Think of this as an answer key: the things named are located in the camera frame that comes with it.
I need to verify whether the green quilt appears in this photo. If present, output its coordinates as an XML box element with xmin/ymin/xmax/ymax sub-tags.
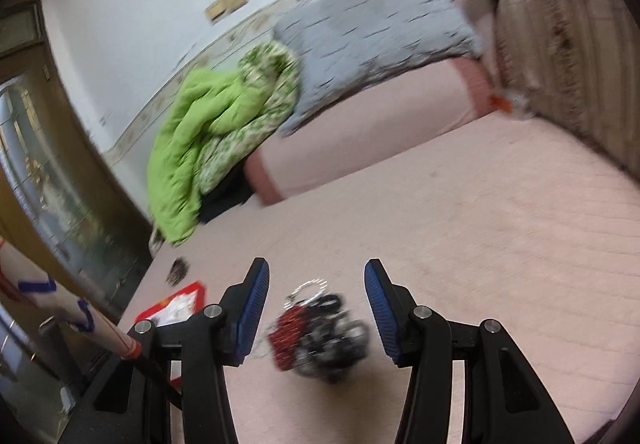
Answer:
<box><xmin>146</xmin><ymin>42</ymin><xmax>303</xmax><ymax>246</ymax></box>

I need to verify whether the striped floral cushion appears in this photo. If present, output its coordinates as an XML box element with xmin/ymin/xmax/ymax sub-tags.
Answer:
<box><xmin>492</xmin><ymin>0</ymin><xmax>640</xmax><ymax>170</ymax></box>

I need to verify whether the dark hair clip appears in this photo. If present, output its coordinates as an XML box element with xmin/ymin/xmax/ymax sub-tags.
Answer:
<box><xmin>166</xmin><ymin>258</ymin><xmax>191</xmax><ymax>286</ymax></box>

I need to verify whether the grey fur scrunchie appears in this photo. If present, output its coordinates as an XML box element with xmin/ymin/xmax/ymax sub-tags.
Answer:
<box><xmin>295</xmin><ymin>293</ymin><xmax>372</xmax><ymax>382</ymax></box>

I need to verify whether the wooden glass door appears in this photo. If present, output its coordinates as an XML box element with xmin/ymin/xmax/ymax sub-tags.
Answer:
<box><xmin>0</xmin><ymin>0</ymin><xmax>153</xmax><ymax>325</ymax></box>

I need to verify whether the red patterned scrunchie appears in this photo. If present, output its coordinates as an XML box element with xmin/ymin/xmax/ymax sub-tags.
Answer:
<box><xmin>267</xmin><ymin>307</ymin><xmax>308</xmax><ymax>370</ymax></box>

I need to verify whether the small wall picture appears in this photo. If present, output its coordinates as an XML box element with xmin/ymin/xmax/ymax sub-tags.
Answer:
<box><xmin>205</xmin><ymin>0</ymin><xmax>249</xmax><ymax>25</ymax></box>

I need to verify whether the pink quilted bed cover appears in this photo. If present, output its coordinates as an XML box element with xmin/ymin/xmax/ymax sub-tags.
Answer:
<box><xmin>120</xmin><ymin>114</ymin><xmax>640</xmax><ymax>444</ymax></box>

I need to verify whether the red cardboard tray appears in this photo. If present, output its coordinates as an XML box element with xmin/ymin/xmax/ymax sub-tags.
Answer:
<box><xmin>135</xmin><ymin>280</ymin><xmax>208</xmax><ymax>389</ymax></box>

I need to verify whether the pearl bracelet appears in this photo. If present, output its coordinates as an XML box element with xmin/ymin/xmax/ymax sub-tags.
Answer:
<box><xmin>285</xmin><ymin>278</ymin><xmax>328</xmax><ymax>307</ymax></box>

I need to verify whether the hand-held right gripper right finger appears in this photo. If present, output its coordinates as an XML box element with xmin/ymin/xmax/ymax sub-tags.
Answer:
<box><xmin>363</xmin><ymin>258</ymin><xmax>576</xmax><ymax>444</ymax></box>

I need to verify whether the orange plastic packet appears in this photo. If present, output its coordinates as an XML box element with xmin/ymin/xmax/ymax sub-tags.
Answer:
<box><xmin>490</xmin><ymin>92</ymin><xmax>531</xmax><ymax>117</ymax></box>

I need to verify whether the white tube with blue marks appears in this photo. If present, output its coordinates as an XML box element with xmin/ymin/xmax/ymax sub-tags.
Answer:
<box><xmin>0</xmin><ymin>237</ymin><xmax>141</xmax><ymax>360</ymax></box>

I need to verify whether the pink bolster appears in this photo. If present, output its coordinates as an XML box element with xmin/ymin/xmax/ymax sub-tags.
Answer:
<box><xmin>243</xmin><ymin>58</ymin><xmax>496</xmax><ymax>206</ymax></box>

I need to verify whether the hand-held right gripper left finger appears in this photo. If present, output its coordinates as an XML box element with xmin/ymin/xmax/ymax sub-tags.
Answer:
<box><xmin>59</xmin><ymin>257</ymin><xmax>271</xmax><ymax>444</ymax></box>

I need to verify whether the grey quilted pillow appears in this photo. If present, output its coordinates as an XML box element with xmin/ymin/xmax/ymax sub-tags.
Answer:
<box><xmin>272</xmin><ymin>0</ymin><xmax>483</xmax><ymax>137</ymax></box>

